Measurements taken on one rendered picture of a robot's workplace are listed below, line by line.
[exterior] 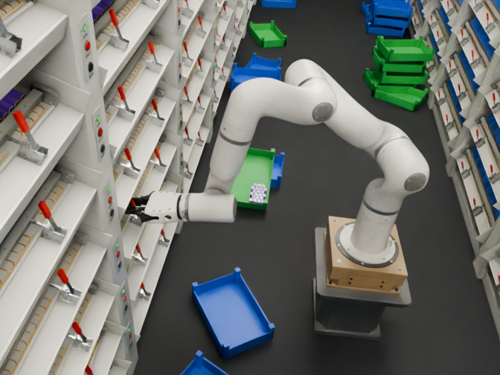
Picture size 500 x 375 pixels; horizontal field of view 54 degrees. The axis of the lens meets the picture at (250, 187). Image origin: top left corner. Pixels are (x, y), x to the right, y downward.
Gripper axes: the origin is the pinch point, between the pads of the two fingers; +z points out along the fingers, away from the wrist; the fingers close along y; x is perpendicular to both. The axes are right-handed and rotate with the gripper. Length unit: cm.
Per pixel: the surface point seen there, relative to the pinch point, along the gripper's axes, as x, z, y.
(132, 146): 14.1, 0.1, 10.9
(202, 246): -58, -5, 37
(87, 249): 13.1, -1.7, -30.0
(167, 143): -6.1, 1.3, 41.3
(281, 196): -63, -36, 77
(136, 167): 14.0, -4.4, 0.8
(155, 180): -6.7, 0.2, 20.5
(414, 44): -49, -114, 219
